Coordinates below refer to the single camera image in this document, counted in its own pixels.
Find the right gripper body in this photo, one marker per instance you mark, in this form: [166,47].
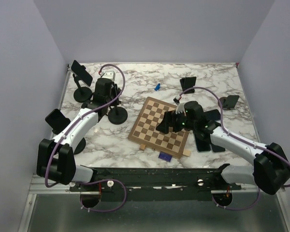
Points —
[184,123]

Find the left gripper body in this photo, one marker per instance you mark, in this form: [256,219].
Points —
[114,94]

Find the black smartphone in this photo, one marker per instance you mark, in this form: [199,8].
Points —
[201,146]
[217,149]

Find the black round-base phone stand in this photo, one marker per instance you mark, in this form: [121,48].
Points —
[117,115]

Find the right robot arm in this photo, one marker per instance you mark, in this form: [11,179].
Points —
[269,169]

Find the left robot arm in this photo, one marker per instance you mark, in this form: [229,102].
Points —
[56,161]

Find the black corner phone stand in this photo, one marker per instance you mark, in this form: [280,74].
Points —
[81,94]

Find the dark phone on corner stand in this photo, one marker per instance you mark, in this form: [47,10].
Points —
[81,73]

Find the small black folding stand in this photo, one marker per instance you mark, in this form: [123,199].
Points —
[187,82]

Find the black phone on left stand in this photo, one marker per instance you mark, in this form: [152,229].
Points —
[57,121]

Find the black left-edge phone stand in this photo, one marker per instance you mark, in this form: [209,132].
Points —
[79,145]

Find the wooden chessboard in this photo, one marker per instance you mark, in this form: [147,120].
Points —
[145,134]

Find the small blue plastic piece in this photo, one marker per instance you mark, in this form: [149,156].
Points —
[157,87]

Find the dark blue card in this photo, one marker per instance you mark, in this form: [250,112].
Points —
[164,156]

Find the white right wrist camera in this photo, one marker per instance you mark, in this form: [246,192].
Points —
[179,106]

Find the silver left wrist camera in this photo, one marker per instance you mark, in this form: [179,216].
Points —
[108,75]

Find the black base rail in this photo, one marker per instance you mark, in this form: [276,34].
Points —
[150,184]

